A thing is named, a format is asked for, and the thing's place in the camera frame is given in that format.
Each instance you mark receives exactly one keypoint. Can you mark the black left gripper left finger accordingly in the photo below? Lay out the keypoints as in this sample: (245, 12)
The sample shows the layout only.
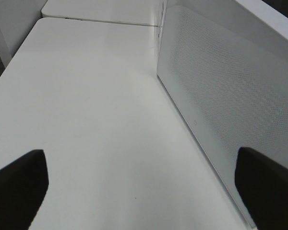
(23, 186)

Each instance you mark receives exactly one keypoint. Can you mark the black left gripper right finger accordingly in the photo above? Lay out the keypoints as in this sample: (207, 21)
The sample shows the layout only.
(262, 184)

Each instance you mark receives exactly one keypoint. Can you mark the white microwave door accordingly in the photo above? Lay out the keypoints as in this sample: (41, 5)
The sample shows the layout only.
(227, 73)

